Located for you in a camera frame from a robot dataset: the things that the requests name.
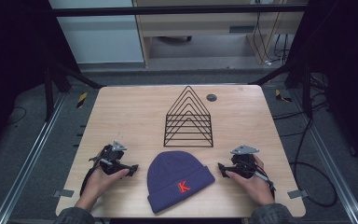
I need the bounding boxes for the white cabinet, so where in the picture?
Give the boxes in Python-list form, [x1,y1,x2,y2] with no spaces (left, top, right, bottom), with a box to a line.
[48,0,145,64]

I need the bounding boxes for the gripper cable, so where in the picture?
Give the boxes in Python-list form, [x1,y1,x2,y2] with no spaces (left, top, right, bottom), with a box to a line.
[253,161,277,200]
[79,154,104,198]

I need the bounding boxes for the hanging cables under desk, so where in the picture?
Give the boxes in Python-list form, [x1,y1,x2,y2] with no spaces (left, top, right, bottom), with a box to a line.
[252,11,291,67]

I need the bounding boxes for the light wooden desk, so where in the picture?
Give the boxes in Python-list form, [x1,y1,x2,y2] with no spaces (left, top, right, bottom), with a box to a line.
[131,0,309,69]

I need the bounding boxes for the thin black floor cable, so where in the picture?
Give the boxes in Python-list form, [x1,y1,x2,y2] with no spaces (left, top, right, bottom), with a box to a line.
[7,105,28,127]

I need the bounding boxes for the purple knit beanie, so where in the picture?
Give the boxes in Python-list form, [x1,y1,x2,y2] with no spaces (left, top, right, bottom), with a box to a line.
[146,150,216,215]

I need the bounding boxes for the black frame crossbar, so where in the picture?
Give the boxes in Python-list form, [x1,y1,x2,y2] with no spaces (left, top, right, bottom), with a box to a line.
[48,3,309,18]

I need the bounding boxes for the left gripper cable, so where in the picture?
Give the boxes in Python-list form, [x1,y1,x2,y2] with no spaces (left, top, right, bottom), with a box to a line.
[79,154,104,198]

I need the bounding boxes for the black metal stand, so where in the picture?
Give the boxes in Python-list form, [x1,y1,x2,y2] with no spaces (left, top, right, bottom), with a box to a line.
[248,59,313,119]
[43,60,105,122]

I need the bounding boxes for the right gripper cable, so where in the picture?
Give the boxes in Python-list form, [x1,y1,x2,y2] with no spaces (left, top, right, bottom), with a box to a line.
[253,161,277,200]

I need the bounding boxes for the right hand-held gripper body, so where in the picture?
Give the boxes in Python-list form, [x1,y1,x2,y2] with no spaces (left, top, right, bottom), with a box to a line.
[229,144,261,180]

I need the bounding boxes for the person's right hand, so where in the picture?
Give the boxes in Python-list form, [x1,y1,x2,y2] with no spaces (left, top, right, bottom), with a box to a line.
[225,154,277,207]

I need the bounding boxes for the black and yellow tape strip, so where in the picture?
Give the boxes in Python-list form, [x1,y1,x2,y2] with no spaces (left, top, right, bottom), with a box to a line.
[76,91,89,109]
[274,89,293,104]

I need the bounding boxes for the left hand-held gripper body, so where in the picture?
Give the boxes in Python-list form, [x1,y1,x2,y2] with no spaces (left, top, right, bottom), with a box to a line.
[89,140,131,175]

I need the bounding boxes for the person's left hand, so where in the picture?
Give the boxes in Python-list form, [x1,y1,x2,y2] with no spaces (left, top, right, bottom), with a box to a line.
[74,167,131,213]

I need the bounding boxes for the black wire rack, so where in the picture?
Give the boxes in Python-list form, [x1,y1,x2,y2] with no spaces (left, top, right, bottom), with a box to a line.
[163,85,214,148]

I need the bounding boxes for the black floor cable loop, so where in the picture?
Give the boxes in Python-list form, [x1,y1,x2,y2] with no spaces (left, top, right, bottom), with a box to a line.
[288,105,339,208]

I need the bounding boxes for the aluminium floor rail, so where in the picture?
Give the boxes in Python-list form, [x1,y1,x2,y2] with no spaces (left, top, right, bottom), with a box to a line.
[290,90,358,224]
[0,92,67,224]

